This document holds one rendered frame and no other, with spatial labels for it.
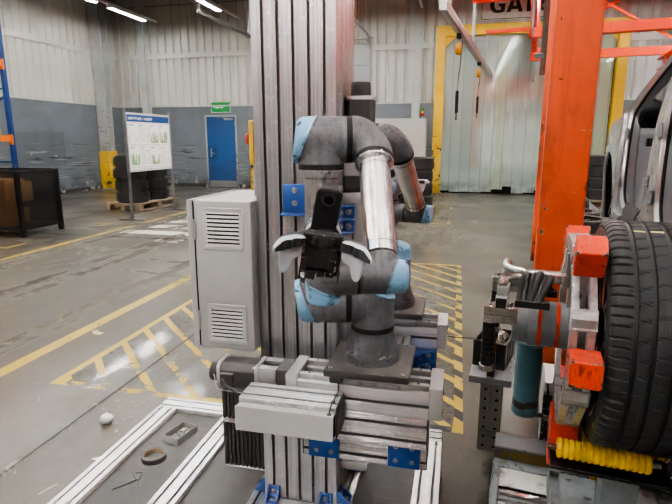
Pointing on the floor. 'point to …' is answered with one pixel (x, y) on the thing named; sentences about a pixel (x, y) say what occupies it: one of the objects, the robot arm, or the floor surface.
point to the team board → (147, 148)
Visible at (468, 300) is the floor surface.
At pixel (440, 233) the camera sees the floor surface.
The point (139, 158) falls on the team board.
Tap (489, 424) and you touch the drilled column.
